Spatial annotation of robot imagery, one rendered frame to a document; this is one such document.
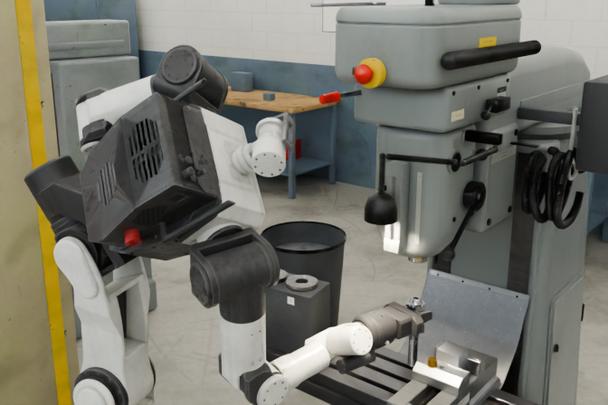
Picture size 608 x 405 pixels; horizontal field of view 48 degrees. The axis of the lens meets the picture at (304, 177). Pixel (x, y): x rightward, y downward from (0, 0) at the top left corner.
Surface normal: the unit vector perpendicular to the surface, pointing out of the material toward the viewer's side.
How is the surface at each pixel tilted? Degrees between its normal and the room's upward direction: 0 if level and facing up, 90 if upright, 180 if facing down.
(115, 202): 74
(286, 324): 90
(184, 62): 61
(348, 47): 90
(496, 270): 90
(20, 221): 90
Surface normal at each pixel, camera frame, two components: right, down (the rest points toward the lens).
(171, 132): 0.82, -0.43
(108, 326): -0.39, 0.62
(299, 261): -0.11, 0.33
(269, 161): -0.02, 0.68
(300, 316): -0.50, 0.22
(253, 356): 0.64, 0.33
